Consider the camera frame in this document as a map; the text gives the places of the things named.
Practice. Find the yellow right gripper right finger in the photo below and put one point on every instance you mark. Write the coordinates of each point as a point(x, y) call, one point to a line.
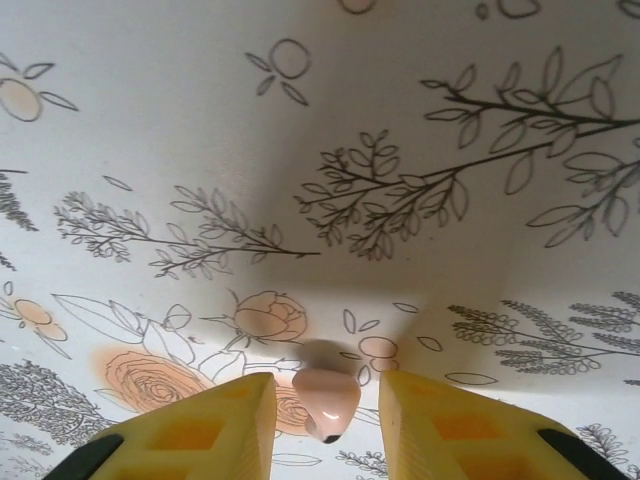
point(410, 405)

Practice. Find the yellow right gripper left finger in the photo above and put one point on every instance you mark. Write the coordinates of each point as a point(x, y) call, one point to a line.
point(240, 405)

